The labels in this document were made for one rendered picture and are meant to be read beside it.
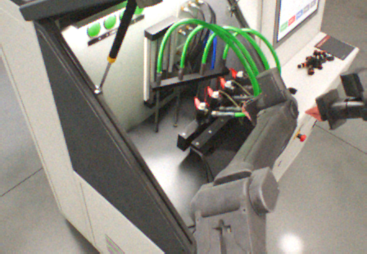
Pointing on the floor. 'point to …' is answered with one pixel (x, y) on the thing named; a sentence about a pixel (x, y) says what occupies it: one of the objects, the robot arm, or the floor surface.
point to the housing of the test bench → (38, 88)
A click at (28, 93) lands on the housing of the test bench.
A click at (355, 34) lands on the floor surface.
